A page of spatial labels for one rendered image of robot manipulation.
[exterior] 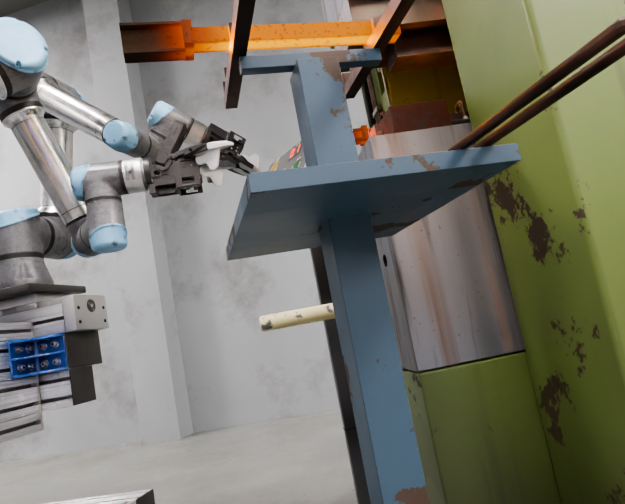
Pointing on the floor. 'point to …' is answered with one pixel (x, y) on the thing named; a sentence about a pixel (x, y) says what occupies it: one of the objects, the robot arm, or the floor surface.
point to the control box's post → (341, 380)
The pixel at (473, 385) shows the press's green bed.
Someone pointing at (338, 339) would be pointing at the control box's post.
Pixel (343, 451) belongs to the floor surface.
